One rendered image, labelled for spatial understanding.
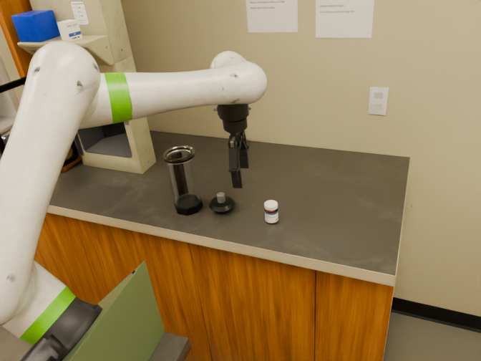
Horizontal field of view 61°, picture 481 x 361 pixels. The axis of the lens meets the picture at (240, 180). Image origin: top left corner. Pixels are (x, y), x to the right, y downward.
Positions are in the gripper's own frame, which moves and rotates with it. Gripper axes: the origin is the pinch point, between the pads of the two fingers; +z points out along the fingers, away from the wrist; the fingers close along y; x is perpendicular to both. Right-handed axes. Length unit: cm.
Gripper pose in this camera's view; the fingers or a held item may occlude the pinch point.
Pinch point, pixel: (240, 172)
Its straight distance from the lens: 136.0
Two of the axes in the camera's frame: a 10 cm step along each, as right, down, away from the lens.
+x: 9.8, 0.2, -2.1
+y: -1.8, 5.4, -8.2
